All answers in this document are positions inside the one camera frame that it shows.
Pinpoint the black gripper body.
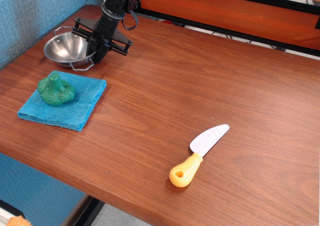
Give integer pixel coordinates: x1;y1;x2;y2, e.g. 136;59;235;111
72;7;133;55

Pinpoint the steel bowl with wire handles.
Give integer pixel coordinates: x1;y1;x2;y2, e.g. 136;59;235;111
43;26;95;71

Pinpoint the blue folded cloth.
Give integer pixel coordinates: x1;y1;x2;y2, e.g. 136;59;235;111
17;71;107;131

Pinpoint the black table leg frame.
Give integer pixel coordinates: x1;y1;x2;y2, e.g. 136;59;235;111
61;194;105;226

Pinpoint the green toy broccoli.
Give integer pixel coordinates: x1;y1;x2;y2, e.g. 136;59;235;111
37;72;75;106

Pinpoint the orange panel black frame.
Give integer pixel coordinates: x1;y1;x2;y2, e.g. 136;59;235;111
137;0;320;56

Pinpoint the orange object at corner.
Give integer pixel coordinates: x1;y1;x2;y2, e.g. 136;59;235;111
0;200;32;226

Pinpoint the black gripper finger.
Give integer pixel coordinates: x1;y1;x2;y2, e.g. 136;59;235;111
86;38;98;56
93;44;111;63

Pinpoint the toy knife orange handle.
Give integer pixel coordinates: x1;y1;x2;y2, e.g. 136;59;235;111
169;124;230;188

